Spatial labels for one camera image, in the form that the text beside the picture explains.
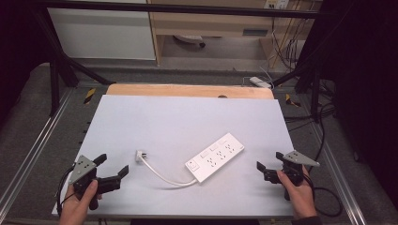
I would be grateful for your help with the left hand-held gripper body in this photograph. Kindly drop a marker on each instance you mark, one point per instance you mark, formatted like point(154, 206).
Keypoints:
point(82, 168)

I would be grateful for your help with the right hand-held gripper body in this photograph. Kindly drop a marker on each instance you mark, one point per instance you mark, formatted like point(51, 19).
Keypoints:
point(292, 171)

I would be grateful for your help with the person's right hand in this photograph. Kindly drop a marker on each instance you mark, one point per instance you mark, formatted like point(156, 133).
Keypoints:
point(298, 197)

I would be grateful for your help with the person's left hand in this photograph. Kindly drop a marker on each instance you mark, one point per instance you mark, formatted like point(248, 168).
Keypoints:
point(75, 206)

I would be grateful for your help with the white plug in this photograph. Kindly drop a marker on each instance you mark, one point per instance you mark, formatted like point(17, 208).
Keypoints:
point(139, 155)

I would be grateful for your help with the yellow black tape strip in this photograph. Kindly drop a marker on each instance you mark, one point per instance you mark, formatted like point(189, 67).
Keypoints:
point(89, 96)
point(291, 100)

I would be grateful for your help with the white table mat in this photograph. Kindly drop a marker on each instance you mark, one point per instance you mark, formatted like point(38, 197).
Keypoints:
point(175, 125)

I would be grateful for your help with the small white floor power strip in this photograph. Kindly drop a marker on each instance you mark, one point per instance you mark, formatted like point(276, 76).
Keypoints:
point(259, 82)

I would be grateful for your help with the black curtain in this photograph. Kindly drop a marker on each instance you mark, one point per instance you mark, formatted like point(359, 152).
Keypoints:
point(366, 93)
point(18, 47)

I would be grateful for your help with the white cabinet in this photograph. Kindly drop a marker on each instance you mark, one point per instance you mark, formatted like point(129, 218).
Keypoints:
point(103, 34)

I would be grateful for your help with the white chair base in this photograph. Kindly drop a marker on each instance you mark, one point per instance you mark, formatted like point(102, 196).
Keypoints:
point(189, 39)

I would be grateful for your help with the wooden desk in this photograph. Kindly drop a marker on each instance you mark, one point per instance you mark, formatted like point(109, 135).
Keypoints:
point(212, 22)

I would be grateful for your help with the aluminium rail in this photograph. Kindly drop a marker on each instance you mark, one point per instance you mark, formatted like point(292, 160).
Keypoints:
point(34, 150)
point(341, 175)

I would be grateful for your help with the black metal frame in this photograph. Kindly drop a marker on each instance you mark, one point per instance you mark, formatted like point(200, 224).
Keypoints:
point(54, 78)

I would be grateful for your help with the white wall socket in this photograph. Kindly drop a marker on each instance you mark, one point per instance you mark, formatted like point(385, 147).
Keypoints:
point(276, 3)

